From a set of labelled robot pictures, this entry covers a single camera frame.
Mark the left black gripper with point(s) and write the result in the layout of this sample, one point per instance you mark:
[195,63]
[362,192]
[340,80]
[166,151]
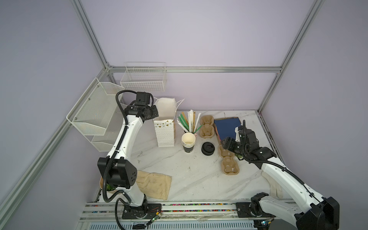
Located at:
[155,113]

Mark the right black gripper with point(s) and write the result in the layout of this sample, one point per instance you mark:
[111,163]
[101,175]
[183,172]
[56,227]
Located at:
[227,142]

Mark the single brown pulp cup carrier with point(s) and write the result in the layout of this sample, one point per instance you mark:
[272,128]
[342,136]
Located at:
[229,165]

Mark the white paper gift bag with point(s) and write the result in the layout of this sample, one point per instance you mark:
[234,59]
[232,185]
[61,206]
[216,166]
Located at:
[164,124]

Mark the black plastic cup lid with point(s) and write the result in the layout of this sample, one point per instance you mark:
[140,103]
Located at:
[207,148]

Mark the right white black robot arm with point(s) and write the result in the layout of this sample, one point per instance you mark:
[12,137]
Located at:
[313,210]

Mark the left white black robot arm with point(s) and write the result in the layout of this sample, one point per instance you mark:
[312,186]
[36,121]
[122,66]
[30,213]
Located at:
[118,173]

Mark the upper white mesh shelf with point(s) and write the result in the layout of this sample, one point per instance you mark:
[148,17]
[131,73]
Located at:
[93,112]

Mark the white mesh shelf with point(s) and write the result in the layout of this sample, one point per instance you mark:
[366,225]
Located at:
[106,142]
[93,112]

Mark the lower white mesh shelf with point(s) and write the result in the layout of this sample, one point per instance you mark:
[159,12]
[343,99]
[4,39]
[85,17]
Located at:
[106,142]

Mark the bundle of wrapped straws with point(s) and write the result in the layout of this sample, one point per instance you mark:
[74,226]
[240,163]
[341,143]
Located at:
[190,121]

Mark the stack of paper cups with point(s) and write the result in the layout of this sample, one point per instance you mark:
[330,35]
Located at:
[188,141]

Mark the brown bowl with greens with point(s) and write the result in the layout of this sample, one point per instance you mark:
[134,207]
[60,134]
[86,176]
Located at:
[109,189]

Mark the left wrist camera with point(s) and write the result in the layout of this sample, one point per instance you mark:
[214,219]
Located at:
[144,98]

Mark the white wire basket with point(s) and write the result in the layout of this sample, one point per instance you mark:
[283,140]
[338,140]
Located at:
[144,76]

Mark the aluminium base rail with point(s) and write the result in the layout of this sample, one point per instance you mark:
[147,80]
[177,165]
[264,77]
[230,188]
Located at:
[177,210]

